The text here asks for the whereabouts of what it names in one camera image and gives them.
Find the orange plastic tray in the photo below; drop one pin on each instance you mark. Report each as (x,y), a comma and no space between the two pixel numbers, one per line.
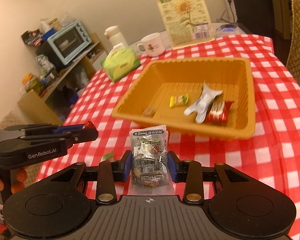
(162,79)

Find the light blue toaster oven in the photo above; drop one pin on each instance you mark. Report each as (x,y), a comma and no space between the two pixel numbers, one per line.
(69,41)

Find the green brown snack bag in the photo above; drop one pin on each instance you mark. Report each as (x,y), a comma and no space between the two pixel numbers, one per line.
(202,104)

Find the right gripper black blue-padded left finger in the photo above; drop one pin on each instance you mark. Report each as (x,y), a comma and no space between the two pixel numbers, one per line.
(110,172)

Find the green tissue pack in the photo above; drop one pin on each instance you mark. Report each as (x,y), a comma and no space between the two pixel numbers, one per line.
(120,62)

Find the red white checkered tablecloth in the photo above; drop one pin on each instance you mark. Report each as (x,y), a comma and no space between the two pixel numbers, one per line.
(271,155)

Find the blue white small box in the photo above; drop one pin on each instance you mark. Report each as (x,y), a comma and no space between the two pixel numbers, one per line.
(225,30)

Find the green candy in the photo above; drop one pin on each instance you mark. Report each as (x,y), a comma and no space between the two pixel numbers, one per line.
(108,156)

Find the sunflower seed bag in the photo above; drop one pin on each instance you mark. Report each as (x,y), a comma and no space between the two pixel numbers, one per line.
(187,22)

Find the black refrigerator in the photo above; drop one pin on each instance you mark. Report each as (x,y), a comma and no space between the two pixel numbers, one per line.
(257,16)

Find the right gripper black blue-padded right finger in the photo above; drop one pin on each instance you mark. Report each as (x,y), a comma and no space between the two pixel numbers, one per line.
(190,173)

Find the yellow wrapped candy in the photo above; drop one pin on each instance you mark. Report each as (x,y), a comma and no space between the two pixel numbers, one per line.
(176,101)

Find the clear brown candy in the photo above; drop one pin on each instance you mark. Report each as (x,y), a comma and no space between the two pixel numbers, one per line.
(149,112)

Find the white mug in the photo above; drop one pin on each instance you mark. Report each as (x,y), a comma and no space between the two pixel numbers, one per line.
(152,45)

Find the red candy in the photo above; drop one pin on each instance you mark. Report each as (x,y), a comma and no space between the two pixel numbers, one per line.
(89,125)

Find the white thermos bottle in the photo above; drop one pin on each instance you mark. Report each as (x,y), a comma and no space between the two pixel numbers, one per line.
(114,35)

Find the glass jar of pickles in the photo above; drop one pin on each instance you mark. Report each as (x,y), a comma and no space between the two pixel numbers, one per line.
(31,82)

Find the wooden shelf unit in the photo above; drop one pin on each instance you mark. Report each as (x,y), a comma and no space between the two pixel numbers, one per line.
(55,103)

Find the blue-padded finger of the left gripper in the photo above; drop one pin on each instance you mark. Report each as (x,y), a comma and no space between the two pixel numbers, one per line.
(42,129)

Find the red white snack packet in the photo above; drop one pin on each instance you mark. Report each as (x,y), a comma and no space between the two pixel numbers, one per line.
(218,112)

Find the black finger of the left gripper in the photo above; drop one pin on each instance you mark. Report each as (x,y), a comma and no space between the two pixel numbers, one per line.
(76,137)

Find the clear grey snack packet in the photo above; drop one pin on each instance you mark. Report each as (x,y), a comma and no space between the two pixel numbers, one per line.
(150,173)

